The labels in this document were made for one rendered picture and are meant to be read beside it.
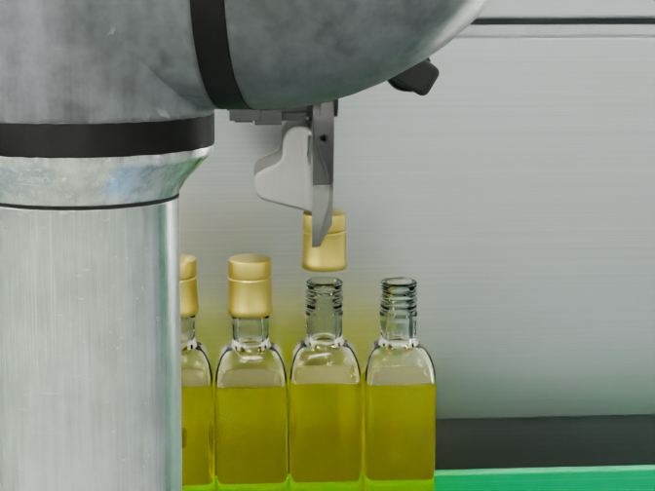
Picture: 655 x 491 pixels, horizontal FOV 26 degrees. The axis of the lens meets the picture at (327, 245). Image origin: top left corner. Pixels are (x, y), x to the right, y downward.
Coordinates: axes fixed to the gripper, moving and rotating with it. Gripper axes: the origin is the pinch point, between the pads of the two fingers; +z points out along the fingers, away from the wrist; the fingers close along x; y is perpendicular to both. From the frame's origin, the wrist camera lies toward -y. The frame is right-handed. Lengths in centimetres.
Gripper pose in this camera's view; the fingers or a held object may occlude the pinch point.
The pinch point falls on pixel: (324, 223)
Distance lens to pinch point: 110.3
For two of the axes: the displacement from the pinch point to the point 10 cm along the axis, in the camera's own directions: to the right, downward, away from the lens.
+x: 0.5, 2.3, -9.7
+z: 0.0, 9.7, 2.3
